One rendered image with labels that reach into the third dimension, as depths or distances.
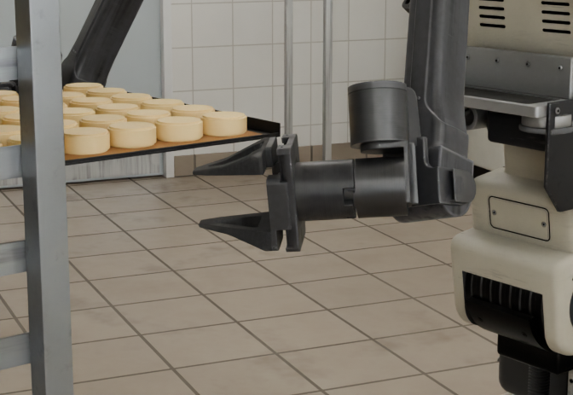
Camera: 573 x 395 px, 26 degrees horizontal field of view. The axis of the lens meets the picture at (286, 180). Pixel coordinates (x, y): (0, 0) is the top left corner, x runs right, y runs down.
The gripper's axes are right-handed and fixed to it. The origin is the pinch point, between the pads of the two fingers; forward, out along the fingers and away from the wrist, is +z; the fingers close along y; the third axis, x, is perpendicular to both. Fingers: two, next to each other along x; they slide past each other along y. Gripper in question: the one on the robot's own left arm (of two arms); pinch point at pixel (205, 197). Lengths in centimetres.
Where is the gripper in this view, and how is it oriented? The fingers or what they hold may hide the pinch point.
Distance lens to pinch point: 120.7
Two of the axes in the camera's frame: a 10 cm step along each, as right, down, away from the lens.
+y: 0.9, 9.6, 2.7
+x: 1.0, -2.8, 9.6
